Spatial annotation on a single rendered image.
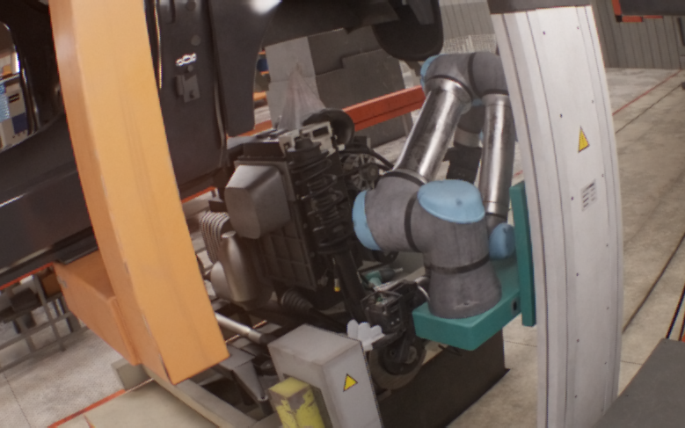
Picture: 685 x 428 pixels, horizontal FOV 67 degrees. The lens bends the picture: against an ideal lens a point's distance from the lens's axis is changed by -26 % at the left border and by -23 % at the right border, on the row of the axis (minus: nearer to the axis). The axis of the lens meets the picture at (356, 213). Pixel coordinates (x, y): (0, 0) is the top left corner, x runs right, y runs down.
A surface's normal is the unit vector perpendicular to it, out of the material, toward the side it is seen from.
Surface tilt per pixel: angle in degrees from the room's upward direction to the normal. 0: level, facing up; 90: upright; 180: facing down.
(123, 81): 90
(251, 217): 90
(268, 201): 90
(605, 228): 90
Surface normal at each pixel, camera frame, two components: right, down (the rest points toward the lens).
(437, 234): -0.58, 0.36
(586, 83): 0.64, 0.10
